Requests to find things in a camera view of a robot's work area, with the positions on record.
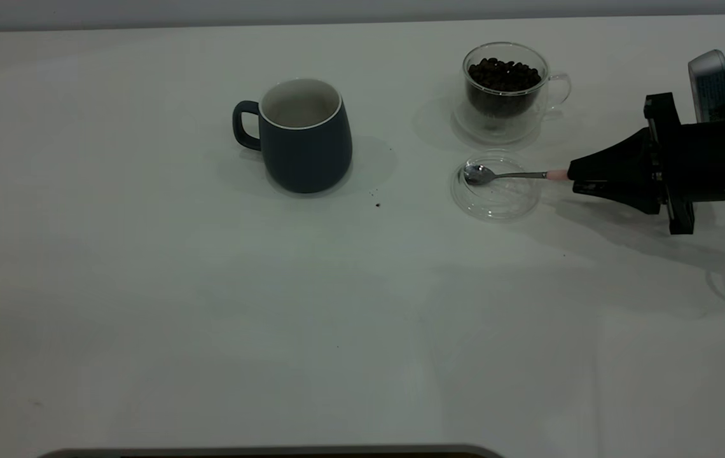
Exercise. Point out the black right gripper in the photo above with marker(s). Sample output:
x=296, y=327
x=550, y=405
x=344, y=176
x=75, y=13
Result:
x=718, y=162

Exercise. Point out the dark grey ceramic mug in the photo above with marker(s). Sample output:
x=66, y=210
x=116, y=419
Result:
x=305, y=159

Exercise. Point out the clear glass cup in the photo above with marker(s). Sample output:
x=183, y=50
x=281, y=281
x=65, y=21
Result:
x=496, y=130

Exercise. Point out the dark coffee beans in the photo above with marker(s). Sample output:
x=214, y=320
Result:
x=504, y=79

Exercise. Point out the clear glass dish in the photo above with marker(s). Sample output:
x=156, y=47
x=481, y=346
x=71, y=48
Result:
x=499, y=207

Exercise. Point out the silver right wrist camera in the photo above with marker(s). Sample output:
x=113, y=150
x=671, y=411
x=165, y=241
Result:
x=707, y=83

